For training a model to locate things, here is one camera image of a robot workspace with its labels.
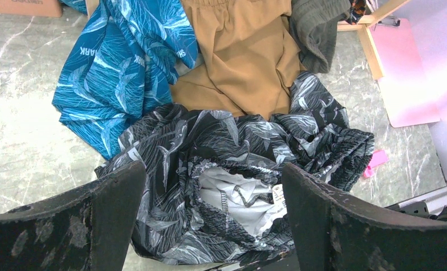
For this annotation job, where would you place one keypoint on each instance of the wooden clothes rack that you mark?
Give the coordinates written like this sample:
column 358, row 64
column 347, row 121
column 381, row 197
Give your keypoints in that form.
column 368, row 22

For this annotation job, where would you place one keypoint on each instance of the dark leaf print shorts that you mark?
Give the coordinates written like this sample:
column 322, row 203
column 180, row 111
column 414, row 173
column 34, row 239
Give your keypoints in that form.
column 212, row 186

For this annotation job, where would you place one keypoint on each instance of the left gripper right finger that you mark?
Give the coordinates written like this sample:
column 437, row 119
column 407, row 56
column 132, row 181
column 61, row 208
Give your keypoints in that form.
column 333, row 230

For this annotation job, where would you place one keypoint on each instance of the pink plastic clip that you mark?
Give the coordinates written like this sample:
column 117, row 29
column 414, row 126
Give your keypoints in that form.
column 378, row 158

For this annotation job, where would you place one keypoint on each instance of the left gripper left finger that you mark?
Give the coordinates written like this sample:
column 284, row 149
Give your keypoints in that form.
column 86, row 228

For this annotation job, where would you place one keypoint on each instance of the orange black patterned garment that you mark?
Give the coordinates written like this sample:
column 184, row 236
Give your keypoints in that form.
column 356, row 12

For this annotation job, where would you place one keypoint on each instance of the blue leaf print garment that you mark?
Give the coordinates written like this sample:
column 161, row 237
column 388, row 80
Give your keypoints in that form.
column 122, row 66

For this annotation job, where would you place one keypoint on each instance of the brown shorts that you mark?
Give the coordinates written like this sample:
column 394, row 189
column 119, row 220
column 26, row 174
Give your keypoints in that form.
column 250, row 59

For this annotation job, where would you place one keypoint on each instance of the olive green garment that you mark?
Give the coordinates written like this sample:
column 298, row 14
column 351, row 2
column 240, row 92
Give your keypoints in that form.
column 314, row 26

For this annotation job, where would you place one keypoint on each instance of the pink clipboard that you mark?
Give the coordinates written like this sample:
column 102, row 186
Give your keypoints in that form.
column 404, row 86

